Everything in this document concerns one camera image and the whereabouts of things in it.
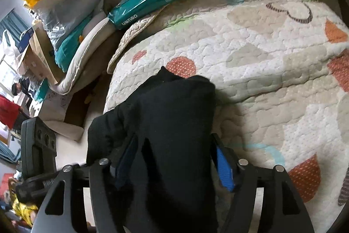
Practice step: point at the clear plastic bag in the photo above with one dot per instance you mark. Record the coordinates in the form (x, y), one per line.
(71, 1)

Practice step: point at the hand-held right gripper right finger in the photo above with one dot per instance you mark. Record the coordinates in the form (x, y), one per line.
(225, 170)

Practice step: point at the teal cloth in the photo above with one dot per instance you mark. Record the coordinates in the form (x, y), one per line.
(71, 47)

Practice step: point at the beige folded cloth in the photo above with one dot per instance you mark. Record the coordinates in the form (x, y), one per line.
(65, 126)

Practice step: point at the white plastic bag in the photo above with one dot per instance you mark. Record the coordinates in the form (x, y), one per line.
(9, 44)

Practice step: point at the beige cushion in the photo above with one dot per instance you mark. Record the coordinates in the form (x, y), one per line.
(90, 58)

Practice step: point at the teal curtain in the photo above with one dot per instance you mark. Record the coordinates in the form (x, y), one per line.
(13, 22)

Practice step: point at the quilted dotted bed cover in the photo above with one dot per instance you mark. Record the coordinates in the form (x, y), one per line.
(259, 72)

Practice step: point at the yellow cloth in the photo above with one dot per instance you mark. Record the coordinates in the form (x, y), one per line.
(24, 211)

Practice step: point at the black pants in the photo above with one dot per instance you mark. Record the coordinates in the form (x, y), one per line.
(169, 126)

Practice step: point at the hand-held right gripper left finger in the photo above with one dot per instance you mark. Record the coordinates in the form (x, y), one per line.
(126, 162)

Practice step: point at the cardboard box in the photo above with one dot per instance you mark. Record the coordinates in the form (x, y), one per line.
(38, 44)

